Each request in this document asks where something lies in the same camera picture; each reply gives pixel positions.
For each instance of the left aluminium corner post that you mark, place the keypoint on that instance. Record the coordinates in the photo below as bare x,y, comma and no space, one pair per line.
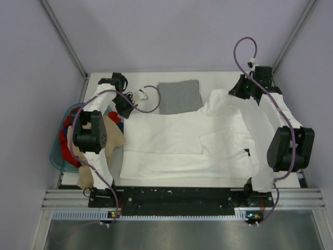
63,37

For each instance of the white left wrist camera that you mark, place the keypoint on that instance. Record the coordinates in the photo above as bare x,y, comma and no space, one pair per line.
139,95

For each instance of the aluminium corner post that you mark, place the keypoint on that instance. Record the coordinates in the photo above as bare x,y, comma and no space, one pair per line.
63,37
295,32

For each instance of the red t-shirt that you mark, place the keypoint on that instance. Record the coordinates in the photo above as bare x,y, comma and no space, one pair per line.
65,133

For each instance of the folded grey t-shirt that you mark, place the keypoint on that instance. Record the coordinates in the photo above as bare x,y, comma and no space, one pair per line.
179,97

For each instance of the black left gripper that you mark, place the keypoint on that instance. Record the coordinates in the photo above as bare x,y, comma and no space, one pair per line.
126,112

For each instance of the beige t-shirt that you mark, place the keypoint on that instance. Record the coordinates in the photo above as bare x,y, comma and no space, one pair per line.
115,139

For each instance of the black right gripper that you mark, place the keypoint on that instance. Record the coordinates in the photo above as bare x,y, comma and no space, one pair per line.
235,91

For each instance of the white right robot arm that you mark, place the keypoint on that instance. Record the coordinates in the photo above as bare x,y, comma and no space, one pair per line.
281,142

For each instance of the aluminium frame front rail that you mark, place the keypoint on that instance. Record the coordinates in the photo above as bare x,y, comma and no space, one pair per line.
285,198

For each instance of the teal plastic laundry bin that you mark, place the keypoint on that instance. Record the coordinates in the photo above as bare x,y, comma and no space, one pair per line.
56,158

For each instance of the white daisy print t-shirt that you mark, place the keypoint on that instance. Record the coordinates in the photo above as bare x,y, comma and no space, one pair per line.
215,141

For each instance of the right aluminium corner post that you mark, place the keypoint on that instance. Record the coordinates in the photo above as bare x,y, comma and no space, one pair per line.
295,32

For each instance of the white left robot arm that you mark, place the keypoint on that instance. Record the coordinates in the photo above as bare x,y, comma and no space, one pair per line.
92,131

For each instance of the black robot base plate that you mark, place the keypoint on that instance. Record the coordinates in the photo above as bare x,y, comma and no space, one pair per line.
178,201

